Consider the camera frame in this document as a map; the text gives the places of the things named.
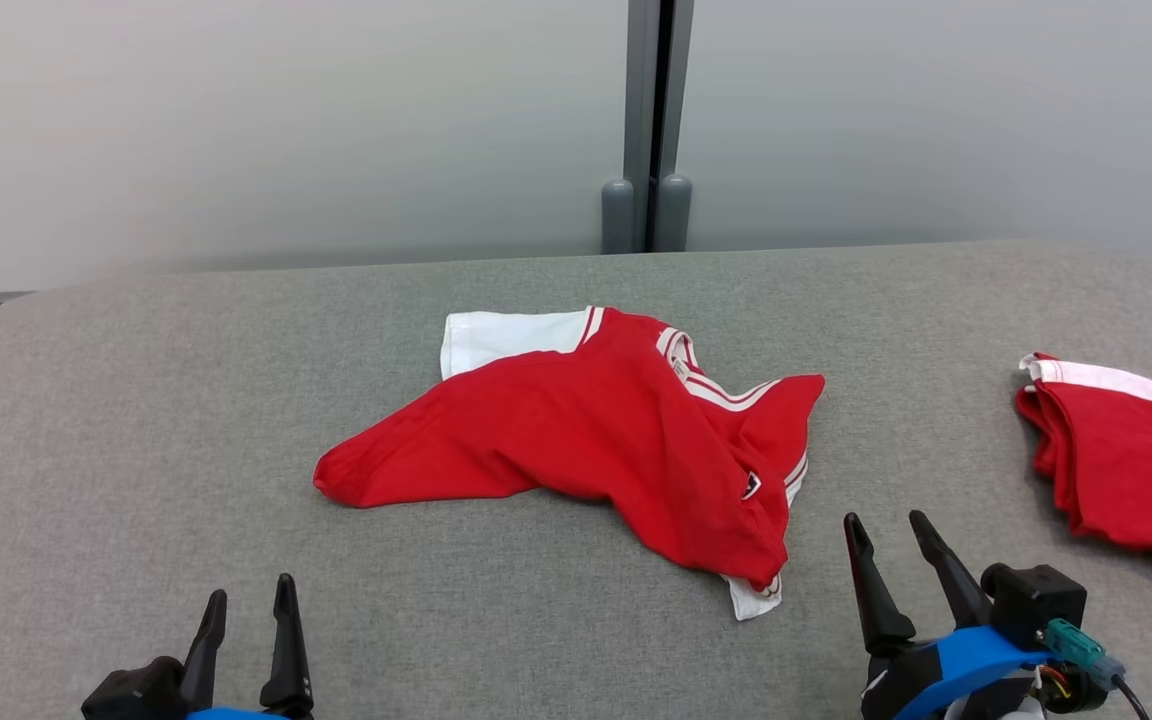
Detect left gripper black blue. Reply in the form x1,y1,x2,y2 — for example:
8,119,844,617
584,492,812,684
81,573,315,720

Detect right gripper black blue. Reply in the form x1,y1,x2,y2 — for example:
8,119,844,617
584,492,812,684
843,510,1109,720

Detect red shorts with white trim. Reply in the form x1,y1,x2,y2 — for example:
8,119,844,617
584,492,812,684
1014,351,1152,591

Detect red and white shirt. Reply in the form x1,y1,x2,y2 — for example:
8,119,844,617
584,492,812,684
313,305,827,622

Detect green cable connector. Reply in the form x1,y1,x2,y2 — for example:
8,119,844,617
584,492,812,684
1041,618,1127,691

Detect thin black cable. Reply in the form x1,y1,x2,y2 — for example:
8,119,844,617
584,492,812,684
1112,675,1152,720

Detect grey metal frame post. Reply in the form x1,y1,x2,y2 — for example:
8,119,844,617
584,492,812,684
654,0,696,253
602,0,659,255

